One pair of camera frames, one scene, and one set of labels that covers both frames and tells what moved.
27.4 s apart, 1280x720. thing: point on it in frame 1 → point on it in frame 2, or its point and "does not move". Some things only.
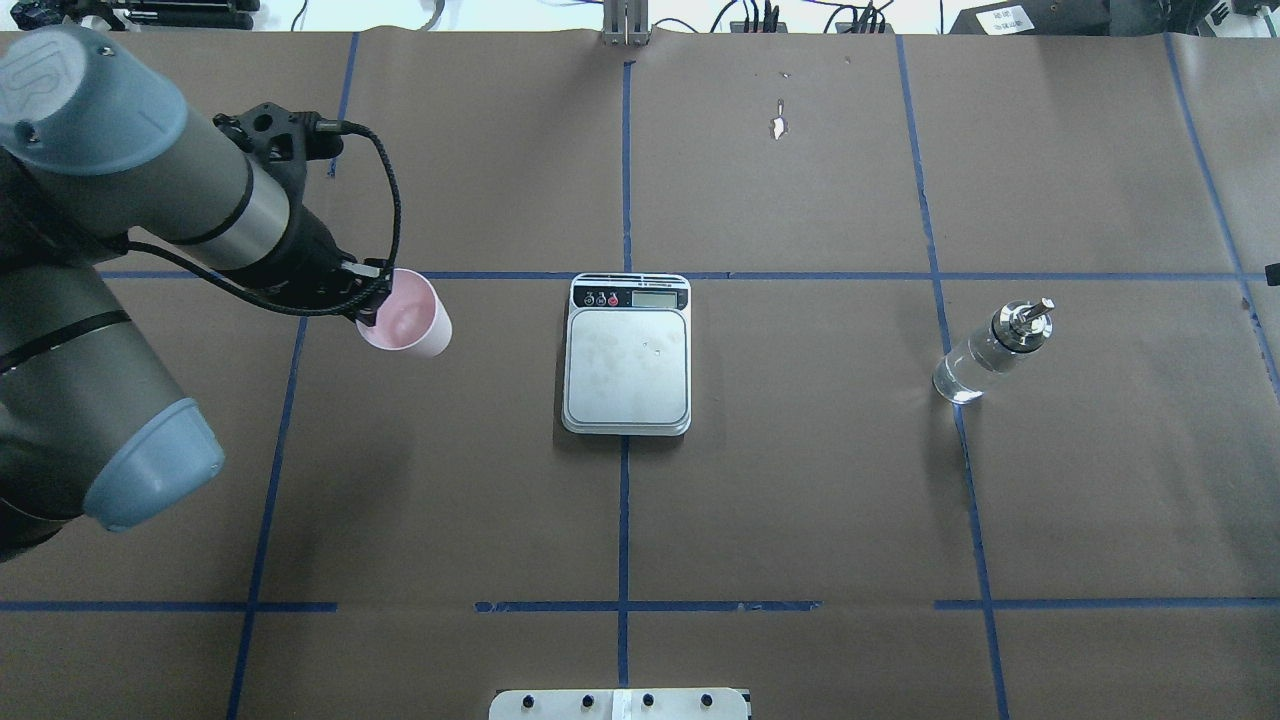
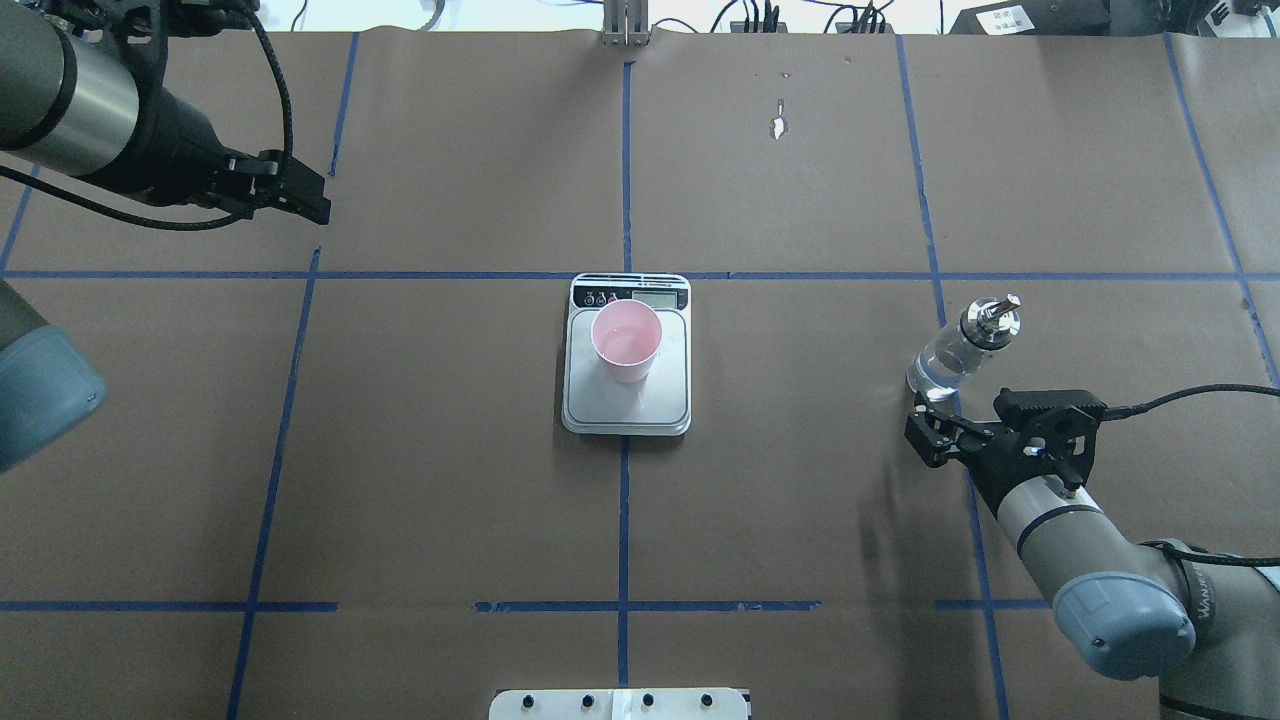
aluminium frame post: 625,23 does not move
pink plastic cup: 412,318 → 626,335
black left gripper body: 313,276 → 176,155
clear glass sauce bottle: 982,360 → 956,349
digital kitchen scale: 628,355 does not move
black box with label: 1035,18 does not move
